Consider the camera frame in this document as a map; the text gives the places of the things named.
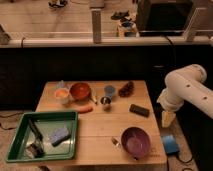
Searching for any blue sponge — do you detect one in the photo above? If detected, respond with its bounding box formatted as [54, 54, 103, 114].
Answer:
[49, 127, 70, 146]

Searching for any black monitor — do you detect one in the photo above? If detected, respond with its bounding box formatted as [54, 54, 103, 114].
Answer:
[136, 0, 193, 35]

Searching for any red bowl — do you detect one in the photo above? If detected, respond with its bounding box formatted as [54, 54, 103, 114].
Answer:
[70, 82, 91, 100]

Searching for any small knife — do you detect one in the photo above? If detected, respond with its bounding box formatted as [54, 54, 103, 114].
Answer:
[91, 88, 98, 105]

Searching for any green plastic tray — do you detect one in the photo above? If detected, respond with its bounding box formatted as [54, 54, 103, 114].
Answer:
[6, 111, 78, 163]

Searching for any orange carrot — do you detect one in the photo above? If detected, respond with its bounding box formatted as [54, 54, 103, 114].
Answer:
[73, 106, 93, 114]

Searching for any wooden table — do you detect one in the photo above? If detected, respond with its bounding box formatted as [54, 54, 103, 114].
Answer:
[16, 80, 168, 167]

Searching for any dark purple grape bunch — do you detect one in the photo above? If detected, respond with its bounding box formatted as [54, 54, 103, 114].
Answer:
[118, 81, 134, 97]

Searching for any black dish brush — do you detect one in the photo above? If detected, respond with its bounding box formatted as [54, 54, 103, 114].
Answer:
[25, 120, 44, 158]

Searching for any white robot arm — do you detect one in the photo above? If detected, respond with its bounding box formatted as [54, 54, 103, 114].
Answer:
[157, 64, 213, 128]

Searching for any black rectangular block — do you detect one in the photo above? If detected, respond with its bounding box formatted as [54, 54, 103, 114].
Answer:
[129, 104, 149, 117]

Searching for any small metal cup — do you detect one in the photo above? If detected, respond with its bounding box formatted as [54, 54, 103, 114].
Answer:
[100, 96, 111, 111]

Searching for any clear plastic item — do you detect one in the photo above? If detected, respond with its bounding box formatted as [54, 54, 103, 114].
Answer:
[56, 80, 68, 89]

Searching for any purple bowl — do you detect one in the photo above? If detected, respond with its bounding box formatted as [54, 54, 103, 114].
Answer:
[121, 127, 151, 159]

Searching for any white cup orange inside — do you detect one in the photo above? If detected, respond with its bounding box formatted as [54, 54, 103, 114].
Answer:
[54, 88, 69, 105]

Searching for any blue foot pedal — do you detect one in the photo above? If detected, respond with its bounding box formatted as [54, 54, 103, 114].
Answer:
[162, 135, 179, 155]

